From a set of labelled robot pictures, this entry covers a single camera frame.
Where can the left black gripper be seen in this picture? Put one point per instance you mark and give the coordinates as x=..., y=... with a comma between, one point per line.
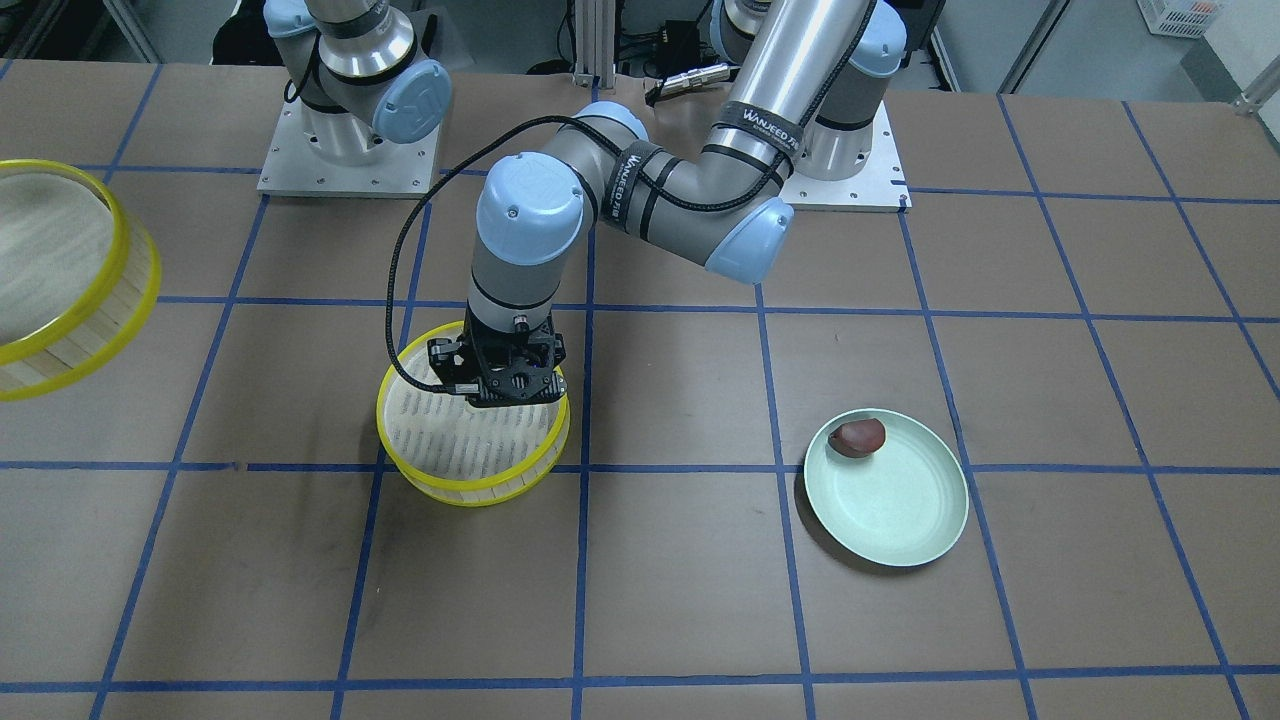
x=441, y=356

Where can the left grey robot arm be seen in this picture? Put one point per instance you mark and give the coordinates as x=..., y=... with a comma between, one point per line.
x=812, y=75

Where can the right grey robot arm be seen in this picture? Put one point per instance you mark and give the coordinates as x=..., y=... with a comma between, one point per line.
x=360, y=74

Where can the brown red bun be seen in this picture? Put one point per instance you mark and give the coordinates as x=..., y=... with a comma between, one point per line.
x=858, y=438

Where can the pale green plate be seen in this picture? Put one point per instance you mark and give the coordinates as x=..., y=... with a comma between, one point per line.
x=903, y=506

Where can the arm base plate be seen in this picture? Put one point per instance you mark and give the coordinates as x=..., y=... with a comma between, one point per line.
x=313, y=155
x=862, y=172

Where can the aluminium frame post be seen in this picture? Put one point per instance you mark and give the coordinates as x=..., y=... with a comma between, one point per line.
x=594, y=37

